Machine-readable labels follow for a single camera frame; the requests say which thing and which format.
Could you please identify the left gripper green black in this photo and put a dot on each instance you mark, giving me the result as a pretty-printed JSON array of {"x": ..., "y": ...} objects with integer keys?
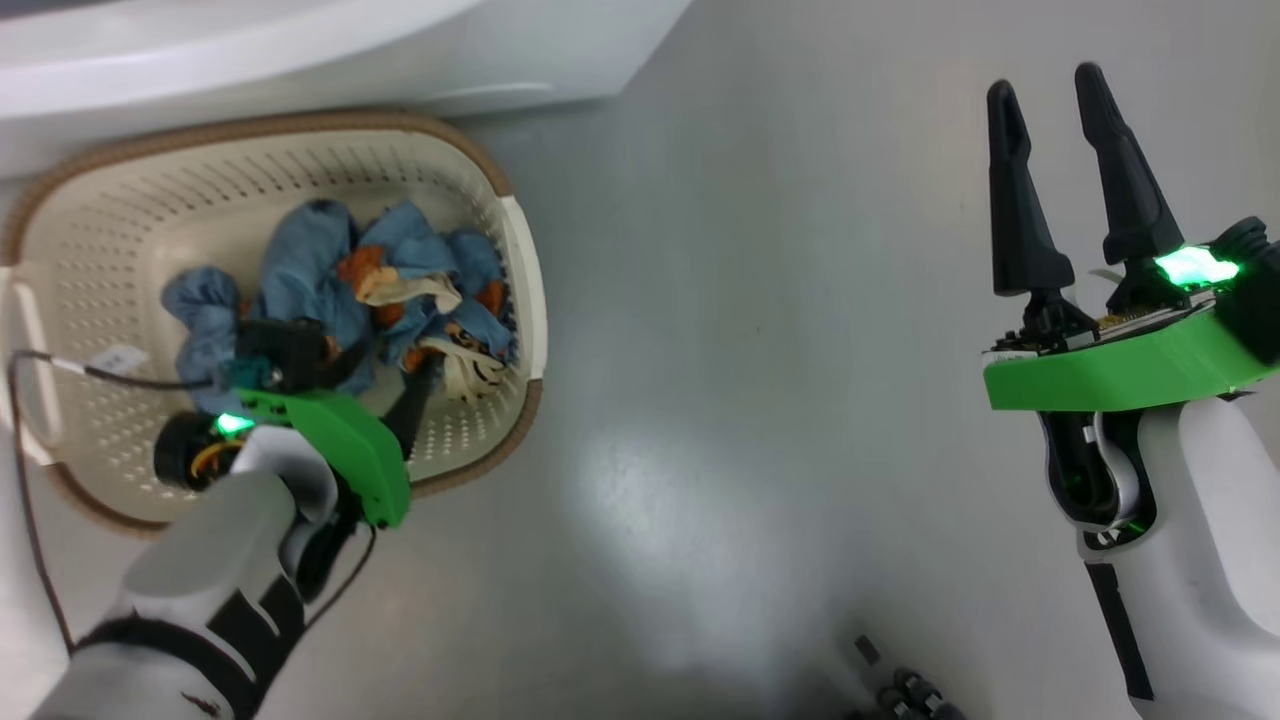
[{"x": 350, "y": 440}]

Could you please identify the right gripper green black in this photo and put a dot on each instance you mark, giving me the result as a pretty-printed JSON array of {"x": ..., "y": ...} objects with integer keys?
[{"x": 1100, "y": 370}]

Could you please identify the dark robot base part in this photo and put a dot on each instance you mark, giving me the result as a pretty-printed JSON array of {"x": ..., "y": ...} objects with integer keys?
[{"x": 910, "y": 695}]

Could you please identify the cream perforated laundry basket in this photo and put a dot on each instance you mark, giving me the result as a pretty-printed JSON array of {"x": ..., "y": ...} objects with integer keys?
[{"x": 90, "y": 260}]

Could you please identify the white front-load washing machine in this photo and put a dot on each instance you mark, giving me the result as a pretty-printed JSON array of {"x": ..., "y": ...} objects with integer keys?
[{"x": 300, "y": 60}]

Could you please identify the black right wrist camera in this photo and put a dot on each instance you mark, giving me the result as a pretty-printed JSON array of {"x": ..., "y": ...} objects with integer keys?
[{"x": 1255, "y": 300}]

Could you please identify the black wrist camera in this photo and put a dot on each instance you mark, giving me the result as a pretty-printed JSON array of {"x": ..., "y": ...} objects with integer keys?
[
  {"x": 180, "y": 455},
  {"x": 1255, "y": 300}
]

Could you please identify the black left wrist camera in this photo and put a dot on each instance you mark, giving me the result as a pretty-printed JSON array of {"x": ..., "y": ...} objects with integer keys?
[{"x": 180, "y": 455}]

